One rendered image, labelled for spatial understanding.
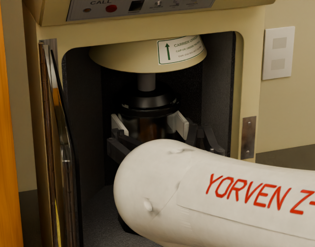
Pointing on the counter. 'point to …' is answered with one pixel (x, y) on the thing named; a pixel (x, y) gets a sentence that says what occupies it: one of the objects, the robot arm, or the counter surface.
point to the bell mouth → (150, 54)
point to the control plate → (75, 15)
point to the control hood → (46, 12)
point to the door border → (48, 147)
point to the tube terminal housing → (169, 21)
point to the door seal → (73, 151)
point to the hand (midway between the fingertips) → (147, 124)
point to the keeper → (248, 137)
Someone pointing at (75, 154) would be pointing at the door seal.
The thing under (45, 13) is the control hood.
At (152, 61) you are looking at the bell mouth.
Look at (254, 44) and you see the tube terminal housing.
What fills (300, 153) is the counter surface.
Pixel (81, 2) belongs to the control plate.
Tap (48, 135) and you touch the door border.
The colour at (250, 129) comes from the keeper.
